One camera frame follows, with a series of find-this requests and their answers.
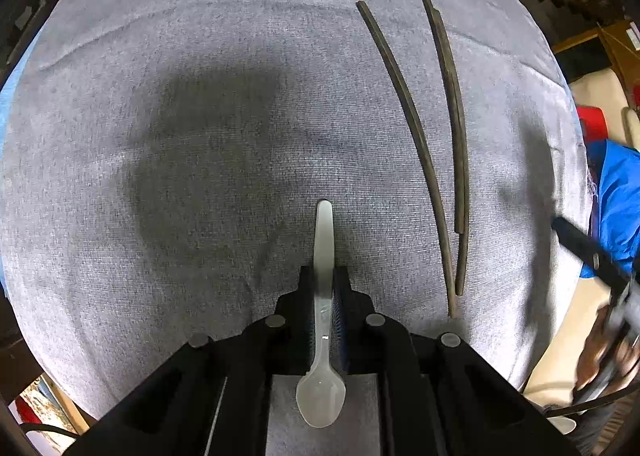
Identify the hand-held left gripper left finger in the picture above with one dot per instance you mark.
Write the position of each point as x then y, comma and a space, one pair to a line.
306, 306

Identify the white plastic spoon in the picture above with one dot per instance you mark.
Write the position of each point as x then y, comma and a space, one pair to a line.
322, 236

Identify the light blue table cloth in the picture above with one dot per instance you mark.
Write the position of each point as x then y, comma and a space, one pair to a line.
5, 160

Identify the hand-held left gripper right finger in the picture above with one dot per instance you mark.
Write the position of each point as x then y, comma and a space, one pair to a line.
341, 316

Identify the cream chair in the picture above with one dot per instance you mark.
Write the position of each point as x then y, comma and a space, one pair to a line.
600, 88

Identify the person's right hand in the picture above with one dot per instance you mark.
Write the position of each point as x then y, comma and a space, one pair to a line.
595, 351

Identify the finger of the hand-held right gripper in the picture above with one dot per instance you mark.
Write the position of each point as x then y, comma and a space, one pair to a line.
585, 248

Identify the grey towel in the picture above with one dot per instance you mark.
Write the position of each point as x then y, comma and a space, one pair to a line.
200, 135

